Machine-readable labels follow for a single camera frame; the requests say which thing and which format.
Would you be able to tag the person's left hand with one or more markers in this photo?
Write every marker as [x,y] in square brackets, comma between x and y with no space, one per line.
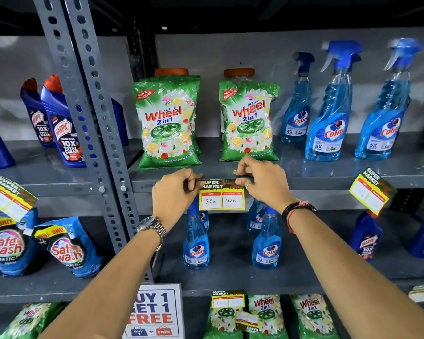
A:
[171,197]

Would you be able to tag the person's right hand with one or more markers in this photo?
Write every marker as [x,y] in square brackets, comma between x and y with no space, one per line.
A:
[268,185]

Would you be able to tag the person's right fingers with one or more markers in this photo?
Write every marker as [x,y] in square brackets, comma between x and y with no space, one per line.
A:
[243,171]

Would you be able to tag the person's left fingers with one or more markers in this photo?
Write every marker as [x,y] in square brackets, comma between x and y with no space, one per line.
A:
[193,175]

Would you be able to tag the person's right forearm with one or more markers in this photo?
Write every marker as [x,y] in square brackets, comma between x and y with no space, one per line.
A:
[353,278]

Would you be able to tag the person's left forearm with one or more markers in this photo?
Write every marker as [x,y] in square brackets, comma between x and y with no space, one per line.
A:
[109,289]

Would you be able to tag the green detergent powder packet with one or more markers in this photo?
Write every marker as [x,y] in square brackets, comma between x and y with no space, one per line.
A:
[30,321]
[314,315]
[168,123]
[249,125]
[270,314]
[198,146]
[219,323]

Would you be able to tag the blue glass cleaner refill bottle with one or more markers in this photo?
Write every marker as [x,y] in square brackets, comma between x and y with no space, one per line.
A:
[204,218]
[255,218]
[196,243]
[266,243]

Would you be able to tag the black wrist band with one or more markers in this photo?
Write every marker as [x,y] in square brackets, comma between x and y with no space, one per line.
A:
[290,208]

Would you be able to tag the silver metal wristwatch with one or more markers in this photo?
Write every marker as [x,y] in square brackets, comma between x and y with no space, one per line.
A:
[153,227]

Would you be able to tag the blue glass cleaner spray bottle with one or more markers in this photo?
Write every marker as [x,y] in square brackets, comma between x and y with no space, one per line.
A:
[330,130]
[383,127]
[297,116]

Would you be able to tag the grey metal shelf board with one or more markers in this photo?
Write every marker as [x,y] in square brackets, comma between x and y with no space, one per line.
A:
[321,172]
[233,275]
[39,287]
[39,176]

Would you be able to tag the orange lid jar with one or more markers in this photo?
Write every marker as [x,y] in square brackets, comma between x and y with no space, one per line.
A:
[239,73]
[171,71]

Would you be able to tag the white promotion sign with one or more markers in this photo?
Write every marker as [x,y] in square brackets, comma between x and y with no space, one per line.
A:
[155,314]

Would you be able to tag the blue liquid detergent pouch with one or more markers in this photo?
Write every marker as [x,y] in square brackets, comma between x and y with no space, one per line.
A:
[69,250]
[7,247]

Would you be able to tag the grey slotted metal upright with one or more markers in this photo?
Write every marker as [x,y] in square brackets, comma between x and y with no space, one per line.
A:
[65,77]
[92,67]

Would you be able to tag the small yellow price label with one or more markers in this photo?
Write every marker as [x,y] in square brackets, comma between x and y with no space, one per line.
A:
[247,321]

